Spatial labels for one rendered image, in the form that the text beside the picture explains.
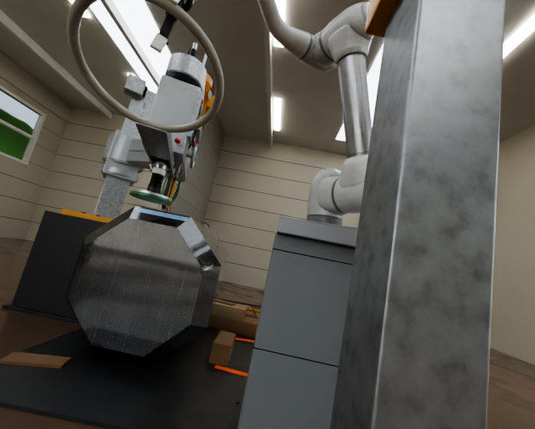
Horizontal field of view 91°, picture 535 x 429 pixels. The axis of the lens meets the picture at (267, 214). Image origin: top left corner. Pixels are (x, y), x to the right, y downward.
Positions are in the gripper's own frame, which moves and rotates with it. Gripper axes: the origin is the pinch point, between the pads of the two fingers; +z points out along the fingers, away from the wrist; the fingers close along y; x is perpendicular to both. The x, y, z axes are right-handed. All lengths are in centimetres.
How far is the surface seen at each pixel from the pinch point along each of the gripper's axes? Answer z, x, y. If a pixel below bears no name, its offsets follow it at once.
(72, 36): -7.9, 22.5, 24.6
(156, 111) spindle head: -43, -4, 70
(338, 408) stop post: 77, -30, -24
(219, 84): -7.8, -20.1, 11.1
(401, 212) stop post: 63, -26, -36
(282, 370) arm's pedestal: 72, -71, 36
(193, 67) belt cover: -71, -12, 53
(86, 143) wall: -460, 146, 713
